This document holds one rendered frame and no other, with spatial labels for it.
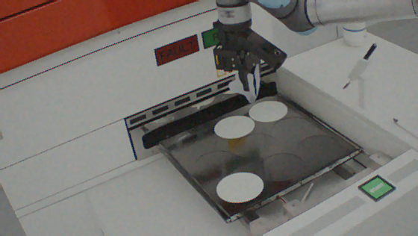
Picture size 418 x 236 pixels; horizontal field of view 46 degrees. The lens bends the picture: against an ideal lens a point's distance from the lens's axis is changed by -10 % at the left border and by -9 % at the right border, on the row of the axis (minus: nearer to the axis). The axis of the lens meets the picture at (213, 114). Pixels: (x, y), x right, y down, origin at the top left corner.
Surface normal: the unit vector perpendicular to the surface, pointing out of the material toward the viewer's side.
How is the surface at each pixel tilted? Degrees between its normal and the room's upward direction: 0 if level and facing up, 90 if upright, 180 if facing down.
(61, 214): 90
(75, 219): 90
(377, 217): 90
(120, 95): 90
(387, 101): 0
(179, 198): 0
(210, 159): 0
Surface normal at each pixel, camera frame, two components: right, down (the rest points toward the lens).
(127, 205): -0.14, -0.84
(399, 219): 0.48, 0.40
